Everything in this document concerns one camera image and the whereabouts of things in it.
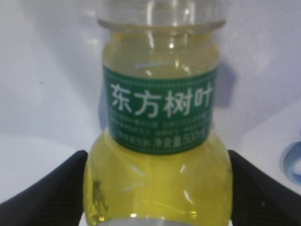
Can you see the blue safety scissors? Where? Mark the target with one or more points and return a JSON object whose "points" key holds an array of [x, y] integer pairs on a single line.
{"points": [[290, 157]]}

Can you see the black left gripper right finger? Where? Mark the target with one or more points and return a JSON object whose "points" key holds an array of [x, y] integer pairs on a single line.
{"points": [[259, 200]]}

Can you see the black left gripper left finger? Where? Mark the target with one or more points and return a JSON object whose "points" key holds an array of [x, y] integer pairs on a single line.
{"points": [[55, 200]]}

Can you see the yellow tea drink bottle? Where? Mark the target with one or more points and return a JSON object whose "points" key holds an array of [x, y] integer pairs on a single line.
{"points": [[158, 162]]}

